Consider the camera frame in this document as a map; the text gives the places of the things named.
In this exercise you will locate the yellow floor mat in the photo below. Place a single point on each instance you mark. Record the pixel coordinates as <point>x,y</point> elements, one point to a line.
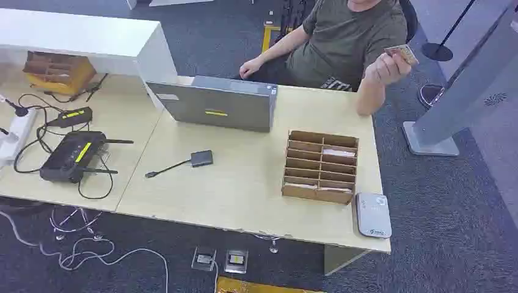
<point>251,287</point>

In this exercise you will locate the black chair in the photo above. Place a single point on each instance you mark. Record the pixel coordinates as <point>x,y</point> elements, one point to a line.
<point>410,18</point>

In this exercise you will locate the pale wooden desk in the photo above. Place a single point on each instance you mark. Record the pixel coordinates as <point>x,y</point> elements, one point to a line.
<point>226,190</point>

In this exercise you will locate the person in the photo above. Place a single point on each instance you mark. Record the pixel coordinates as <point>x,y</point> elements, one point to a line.
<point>348,36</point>

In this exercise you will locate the round black stanchion base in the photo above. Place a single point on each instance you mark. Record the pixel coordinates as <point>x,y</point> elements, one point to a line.
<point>427,97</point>

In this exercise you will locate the white card in slot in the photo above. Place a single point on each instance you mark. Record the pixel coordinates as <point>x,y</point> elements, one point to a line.
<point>339,153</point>

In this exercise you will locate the black stanchion post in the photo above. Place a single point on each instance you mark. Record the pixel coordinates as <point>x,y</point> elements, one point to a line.
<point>437,51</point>

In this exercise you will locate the black router with antennas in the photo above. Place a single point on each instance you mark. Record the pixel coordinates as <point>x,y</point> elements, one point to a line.
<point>69,155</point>

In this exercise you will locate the printed card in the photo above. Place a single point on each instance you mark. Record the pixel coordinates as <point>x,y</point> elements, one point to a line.
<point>402,52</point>

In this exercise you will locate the white power strip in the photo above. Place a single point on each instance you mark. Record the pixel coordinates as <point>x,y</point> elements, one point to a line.
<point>18,133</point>

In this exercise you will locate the white desk shelf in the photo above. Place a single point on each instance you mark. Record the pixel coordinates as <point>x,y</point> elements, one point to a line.
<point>81,36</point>

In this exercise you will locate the person's right hand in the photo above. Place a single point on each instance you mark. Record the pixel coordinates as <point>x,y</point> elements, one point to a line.
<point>250,68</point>

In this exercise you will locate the black tripod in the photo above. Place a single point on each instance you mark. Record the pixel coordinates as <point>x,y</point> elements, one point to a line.
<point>293,16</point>

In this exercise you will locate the floor socket with yellow label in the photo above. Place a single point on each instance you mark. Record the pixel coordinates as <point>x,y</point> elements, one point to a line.
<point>236,261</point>

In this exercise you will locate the grey laptop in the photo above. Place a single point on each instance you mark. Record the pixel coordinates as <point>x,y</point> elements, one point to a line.
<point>218,107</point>

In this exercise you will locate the person's left hand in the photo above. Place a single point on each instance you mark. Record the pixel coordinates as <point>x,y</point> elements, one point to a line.
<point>384,70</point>

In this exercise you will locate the pale card in slot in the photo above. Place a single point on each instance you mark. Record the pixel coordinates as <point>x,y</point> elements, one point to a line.
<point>301,186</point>
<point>336,189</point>

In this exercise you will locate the white card reader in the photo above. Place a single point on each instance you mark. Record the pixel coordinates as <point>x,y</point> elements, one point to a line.
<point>373,216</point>

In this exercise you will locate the wooden card box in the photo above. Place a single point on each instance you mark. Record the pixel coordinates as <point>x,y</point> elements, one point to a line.
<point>319,168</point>

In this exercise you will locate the wooden box on yellow base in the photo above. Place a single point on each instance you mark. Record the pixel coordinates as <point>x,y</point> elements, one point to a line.
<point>60,73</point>

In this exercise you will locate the grey kiosk stand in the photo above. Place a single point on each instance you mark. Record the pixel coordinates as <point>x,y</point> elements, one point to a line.
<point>465,101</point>

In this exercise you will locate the small black labelled device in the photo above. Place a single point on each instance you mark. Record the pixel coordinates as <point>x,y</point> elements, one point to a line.
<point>73,116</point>

